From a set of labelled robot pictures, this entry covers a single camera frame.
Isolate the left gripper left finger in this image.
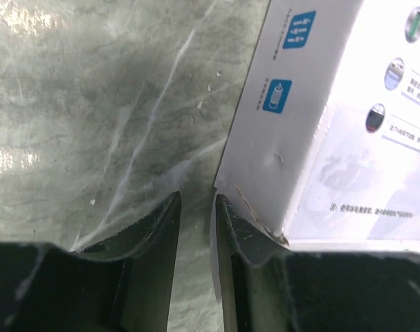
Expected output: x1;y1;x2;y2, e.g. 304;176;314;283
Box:
80;192;181;331

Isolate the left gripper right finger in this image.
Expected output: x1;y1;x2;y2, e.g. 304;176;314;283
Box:
214;194;293;331

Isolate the white cardboard clipper box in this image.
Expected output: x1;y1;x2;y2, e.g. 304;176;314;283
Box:
214;1;420;252

